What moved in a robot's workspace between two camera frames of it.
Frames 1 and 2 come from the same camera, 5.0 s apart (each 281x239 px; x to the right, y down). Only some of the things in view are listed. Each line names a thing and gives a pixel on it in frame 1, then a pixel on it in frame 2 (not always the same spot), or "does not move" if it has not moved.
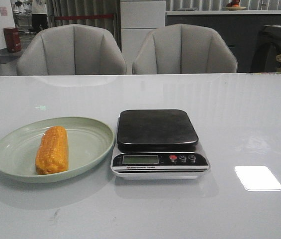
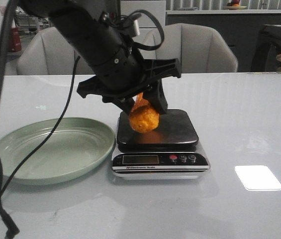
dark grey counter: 240,28 does not move
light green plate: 44,150 does not move
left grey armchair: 72,49 does not move
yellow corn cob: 52,155 → 143,117
